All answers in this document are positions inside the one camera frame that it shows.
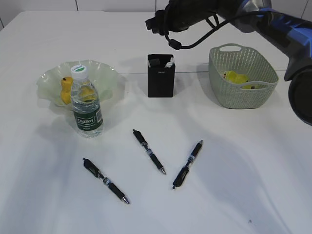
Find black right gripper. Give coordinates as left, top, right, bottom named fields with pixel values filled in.
left=145, top=0, right=218, bottom=34

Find clear plastic ruler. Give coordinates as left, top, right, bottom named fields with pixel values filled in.
left=148, top=58, right=160, bottom=68

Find yellow utility knife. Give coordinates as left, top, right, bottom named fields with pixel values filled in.
left=165, top=62, right=173, bottom=68

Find yellow waste paper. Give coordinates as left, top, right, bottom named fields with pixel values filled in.
left=223, top=71, right=259, bottom=90

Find yellow pear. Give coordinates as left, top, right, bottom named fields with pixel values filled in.
left=60, top=77, right=73, bottom=105

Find black pen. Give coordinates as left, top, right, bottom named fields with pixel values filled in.
left=172, top=140, right=203, bottom=190
left=133, top=129, right=166, bottom=175
left=83, top=158, right=130, bottom=205

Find clear plastic water bottle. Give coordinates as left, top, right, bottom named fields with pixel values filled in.
left=70, top=64, right=103, bottom=138

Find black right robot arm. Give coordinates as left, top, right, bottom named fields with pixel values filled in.
left=145, top=0, right=312, bottom=125

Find black square pen holder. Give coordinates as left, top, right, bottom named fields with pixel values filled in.
left=147, top=54, right=176, bottom=98

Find green ruffled glass plate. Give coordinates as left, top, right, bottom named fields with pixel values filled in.
left=37, top=59, right=119, bottom=110

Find green plastic woven basket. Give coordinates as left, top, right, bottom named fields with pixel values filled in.
left=208, top=43, right=278, bottom=109

